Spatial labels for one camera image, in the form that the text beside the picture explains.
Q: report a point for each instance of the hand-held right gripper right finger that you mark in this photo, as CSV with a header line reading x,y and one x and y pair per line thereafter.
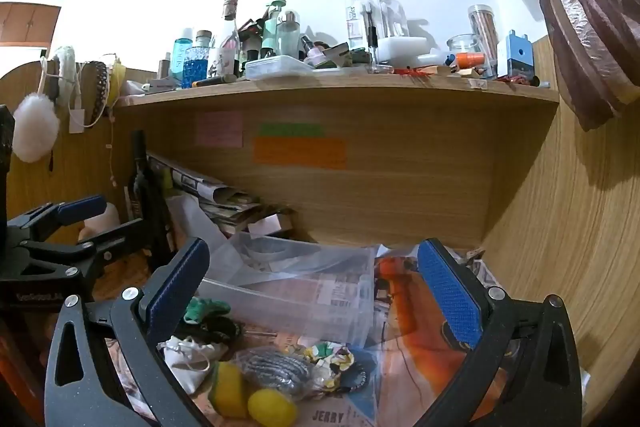
x,y
450,292

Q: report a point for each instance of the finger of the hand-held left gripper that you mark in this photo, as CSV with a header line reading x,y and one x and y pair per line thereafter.
x,y
107,242
82,207

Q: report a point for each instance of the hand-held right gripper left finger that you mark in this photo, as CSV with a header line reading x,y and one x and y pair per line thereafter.
x,y
180,287

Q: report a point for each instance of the green cloth scrunchie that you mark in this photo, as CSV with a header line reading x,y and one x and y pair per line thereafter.
x,y
205,309

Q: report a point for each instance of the yellow sponge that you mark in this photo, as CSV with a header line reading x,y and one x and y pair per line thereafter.
x,y
229,389

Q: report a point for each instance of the clear plastic box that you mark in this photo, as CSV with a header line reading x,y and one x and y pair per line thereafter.
x,y
300,292

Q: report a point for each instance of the black dotted-edge hair band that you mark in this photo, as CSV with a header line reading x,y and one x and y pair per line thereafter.
x,y
362,374

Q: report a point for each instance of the grey striped mesh pouch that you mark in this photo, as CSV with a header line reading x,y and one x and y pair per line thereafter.
x,y
272,372

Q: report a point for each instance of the floral scrunchie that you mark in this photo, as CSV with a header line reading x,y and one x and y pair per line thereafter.
x,y
332,359

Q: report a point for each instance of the yellow ball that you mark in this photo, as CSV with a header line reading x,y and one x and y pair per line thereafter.
x,y
271,407

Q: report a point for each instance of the dark wine bottle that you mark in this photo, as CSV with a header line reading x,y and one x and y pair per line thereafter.
x,y
142,187

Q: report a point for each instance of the printed vintage table cover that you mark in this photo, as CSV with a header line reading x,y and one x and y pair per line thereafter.
x,y
425,357

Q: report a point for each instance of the white hanging tag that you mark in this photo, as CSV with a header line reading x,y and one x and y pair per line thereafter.
x,y
76,121

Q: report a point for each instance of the white fluffy puff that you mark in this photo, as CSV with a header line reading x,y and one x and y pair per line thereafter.
x,y
35,129

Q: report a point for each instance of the stack of newspapers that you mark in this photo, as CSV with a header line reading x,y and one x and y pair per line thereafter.
x,y
220,202

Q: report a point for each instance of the small brown white box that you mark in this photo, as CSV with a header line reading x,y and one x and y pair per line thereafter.
x,y
270,224

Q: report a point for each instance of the dotted dark headband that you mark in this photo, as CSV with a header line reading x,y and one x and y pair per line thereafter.
x,y
100,92

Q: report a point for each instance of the yellow headband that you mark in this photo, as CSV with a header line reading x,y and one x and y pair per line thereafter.
x,y
119,79

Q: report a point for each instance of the white fuzzy headband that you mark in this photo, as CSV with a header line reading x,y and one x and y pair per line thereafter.
x,y
65,72

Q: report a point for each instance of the pink sticky note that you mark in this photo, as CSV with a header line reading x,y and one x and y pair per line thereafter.
x,y
220,128

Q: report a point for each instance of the teal liquid plastic bottle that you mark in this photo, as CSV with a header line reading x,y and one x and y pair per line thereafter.
x,y
181,57

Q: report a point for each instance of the orange sticky note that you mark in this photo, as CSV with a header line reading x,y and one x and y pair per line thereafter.
x,y
300,153

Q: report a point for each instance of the blue liquid glass bottle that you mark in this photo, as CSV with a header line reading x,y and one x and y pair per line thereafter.
x,y
196,67

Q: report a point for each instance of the black marker pen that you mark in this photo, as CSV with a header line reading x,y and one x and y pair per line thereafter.
x,y
215,81

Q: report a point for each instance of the green sticky note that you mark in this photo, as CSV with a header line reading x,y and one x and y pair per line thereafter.
x,y
291,130

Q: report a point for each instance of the clear bottle with cork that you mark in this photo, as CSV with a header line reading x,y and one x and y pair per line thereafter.
x,y
227,42

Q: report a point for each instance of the red comb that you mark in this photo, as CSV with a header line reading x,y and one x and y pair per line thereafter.
x,y
415,73

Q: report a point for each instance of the orange cap container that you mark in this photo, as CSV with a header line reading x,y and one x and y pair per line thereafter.
x,y
470,59

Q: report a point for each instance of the wooden shelf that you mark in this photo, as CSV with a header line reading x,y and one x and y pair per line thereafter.
x,y
325,89

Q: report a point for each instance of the flat clear plastic case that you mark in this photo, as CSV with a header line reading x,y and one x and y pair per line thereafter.
x,y
277,68

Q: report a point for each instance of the blue pencil sharpener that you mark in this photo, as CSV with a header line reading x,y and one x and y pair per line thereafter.
x,y
516,57

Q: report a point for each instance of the glass jar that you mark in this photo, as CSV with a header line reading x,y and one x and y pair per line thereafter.
x,y
462,47

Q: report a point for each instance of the white plastic box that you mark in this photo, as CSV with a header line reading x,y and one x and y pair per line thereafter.
x,y
402,49

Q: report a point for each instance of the black cap nail polish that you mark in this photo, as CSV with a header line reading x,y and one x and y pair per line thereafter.
x,y
373,47

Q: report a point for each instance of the green pump bottle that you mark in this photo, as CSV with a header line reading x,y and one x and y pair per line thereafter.
x,y
271,32

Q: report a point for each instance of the clear tube of pencils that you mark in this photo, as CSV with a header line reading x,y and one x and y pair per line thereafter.
x,y
482,34

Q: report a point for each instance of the clear bottle silver cap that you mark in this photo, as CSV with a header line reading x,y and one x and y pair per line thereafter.
x,y
288,37

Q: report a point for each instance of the small pink bottle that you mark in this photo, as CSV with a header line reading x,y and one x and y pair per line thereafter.
x,y
316,56

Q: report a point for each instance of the clear blister packages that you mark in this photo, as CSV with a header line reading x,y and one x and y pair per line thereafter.
x,y
372,17

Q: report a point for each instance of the brown curtain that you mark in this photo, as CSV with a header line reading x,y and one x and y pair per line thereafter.
x,y
585,32

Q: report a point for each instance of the wooden wall cabinet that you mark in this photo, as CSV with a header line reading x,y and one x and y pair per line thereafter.
x,y
25,24

